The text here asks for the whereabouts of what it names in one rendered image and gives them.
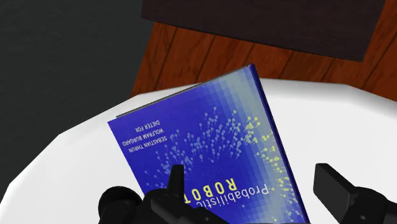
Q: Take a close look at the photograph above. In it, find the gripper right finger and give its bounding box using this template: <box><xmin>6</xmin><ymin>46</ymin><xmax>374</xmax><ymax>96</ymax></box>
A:
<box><xmin>312</xmin><ymin>163</ymin><xmax>397</xmax><ymax>224</ymax></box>

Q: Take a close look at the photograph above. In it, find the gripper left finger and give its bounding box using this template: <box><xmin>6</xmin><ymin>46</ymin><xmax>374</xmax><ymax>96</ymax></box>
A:
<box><xmin>97</xmin><ymin>164</ymin><xmax>230</xmax><ymax>224</ymax></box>

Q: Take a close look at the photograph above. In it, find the blue book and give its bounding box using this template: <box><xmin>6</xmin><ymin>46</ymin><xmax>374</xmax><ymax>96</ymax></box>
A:
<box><xmin>107</xmin><ymin>64</ymin><xmax>311</xmax><ymax>224</ymax></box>

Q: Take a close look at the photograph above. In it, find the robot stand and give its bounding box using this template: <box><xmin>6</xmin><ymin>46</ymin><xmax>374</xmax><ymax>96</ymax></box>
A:
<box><xmin>141</xmin><ymin>0</ymin><xmax>387</xmax><ymax>62</ymax></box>

